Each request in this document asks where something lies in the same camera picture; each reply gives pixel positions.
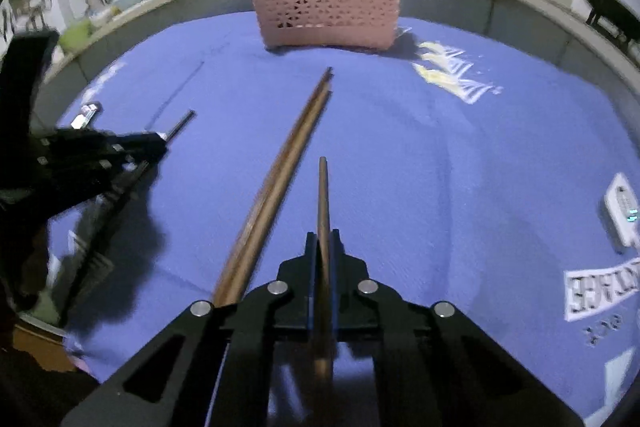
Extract brown wooden chopstick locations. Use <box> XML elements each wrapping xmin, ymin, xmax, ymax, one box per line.
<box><xmin>314</xmin><ymin>156</ymin><xmax>333</xmax><ymax>387</ymax></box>

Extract dark chopstick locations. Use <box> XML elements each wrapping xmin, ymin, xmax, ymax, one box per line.
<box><xmin>164</xmin><ymin>109</ymin><xmax>196</xmax><ymax>143</ymax></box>

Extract green bowl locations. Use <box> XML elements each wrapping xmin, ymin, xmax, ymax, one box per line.
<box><xmin>58</xmin><ymin>18</ymin><xmax>93</xmax><ymax>54</ymax></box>

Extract blue printed tablecloth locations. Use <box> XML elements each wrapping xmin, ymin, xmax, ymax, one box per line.
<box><xmin>66</xmin><ymin>13</ymin><xmax>639</xmax><ymax>426</ymax></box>

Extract white small electronic device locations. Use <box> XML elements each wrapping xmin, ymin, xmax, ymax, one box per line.
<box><xmin>603</xmin><ymin>172</ymin><xmax>639</xmax><ymax>251</ymax></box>

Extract black wok on stove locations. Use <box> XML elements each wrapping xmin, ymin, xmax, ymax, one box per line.
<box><xmin>586</xmin><ymin>0</ymin><xmax>639</xmax><ymax>56</ymax></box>

